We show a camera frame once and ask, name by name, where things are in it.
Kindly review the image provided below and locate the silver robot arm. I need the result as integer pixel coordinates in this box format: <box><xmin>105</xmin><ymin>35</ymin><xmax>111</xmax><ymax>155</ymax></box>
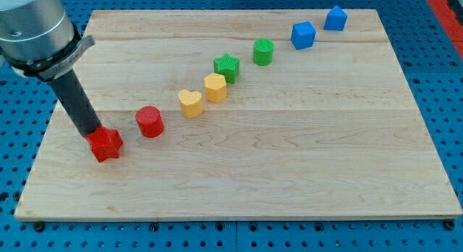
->
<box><xmin>1</xmin><ymin>0</ymin><xmax>95</xmax><ymax>81</ymax></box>

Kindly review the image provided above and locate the light wooden board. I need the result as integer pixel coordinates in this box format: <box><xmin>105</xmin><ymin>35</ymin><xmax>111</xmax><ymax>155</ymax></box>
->
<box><xmin>15</xmin><ymin>9</ymin><xmax>462</xmax><ymax>222</ymax></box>

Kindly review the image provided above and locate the yellow hexagon block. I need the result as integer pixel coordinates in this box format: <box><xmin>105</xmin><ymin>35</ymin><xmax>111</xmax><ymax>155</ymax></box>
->
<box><xmin>204</xmin><ymin>73</ymin><xmax>227</xmax><ymax>103</ymax></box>

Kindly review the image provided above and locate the yellow heart block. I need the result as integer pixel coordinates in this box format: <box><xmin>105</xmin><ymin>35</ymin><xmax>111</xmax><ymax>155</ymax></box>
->
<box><xmin>178</xmin><ymin>90</ymin><xmax>204</xmax><ymax>118</ymax></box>

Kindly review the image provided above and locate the green star block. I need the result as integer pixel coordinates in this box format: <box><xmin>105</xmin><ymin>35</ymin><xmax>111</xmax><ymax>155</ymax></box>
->
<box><xmin>213</xmin><ymin>54</ymin><xmax>240</xmax><ymax>84</ymax></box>

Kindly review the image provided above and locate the green cylinder block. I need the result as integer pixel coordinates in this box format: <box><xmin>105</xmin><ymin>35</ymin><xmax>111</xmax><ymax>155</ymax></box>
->
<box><xmin>252</xmin><ymin>38</ymin><xmax>274</xmax><ymax>66</ymax></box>

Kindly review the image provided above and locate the red cylinder block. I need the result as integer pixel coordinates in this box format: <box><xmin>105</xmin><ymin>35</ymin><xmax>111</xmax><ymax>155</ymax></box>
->
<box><xmin>135</xmin><ymin>106</ymin><xmax>164</xmax><ymax>138</ymax></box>

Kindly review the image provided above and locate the blue cube block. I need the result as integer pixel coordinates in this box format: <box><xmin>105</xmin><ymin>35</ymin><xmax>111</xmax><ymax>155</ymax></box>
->
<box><xmin>291</xmin><ymin>22</ymin><xmax>316</xmax><ymax>50</ymax></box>

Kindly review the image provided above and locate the red star block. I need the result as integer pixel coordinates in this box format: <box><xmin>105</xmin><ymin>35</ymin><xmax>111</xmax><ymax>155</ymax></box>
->
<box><xmin>85</xmin><ymin>125</ymin><xmax>123</xmax><ymax>162</ymax></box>

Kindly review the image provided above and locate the blue pentagon block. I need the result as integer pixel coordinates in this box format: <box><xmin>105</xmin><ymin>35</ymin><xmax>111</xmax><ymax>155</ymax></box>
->
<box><xmin>323</xmin><ymin>5</ymin><xmax>348</xmax><ymax>31</ymax></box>

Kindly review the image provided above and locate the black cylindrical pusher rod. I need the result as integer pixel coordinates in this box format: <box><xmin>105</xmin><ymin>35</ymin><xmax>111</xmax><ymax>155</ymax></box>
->
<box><xmin>48</xmin><ymin>70</ymin><xmax>101</xmax><ymax>138</ymax></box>

